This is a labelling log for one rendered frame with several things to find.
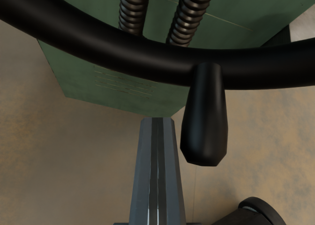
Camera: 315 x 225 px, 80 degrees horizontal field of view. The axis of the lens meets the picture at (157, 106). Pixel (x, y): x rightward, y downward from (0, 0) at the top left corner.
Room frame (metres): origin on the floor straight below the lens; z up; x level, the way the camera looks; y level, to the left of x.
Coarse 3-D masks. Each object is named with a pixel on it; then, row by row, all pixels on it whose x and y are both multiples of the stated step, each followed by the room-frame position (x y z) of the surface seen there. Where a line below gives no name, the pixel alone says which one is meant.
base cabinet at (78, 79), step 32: (96, 0) 0.18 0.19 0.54; (160, 0) 0.23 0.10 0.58; (224, 0) 0.28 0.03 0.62; (256, 0) 0.29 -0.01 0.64; (288, 0) 0.31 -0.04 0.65; (160, 32) 0.24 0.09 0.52; (224, 32) 0.29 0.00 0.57; (256, 32) 0.32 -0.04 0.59; (64, 64) 0.14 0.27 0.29; (96, 96) 0.18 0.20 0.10; (128, 96) 0.23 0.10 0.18; (160, 96) 0.28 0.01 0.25
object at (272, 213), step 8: (248, 200) 0.26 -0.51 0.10; (256, 200) 0.27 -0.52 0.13; (248, 208) 0.24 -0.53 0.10; (256, 208) 0.24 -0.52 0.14; (264, 208) 0.25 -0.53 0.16; (272, 208) 0.27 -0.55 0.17; (264, 216) 0.23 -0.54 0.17; (272, 216) 0.24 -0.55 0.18; (280, 216) 0.26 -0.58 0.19; (272, 224) 0.22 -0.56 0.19; (280, 224) 0.24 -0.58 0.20
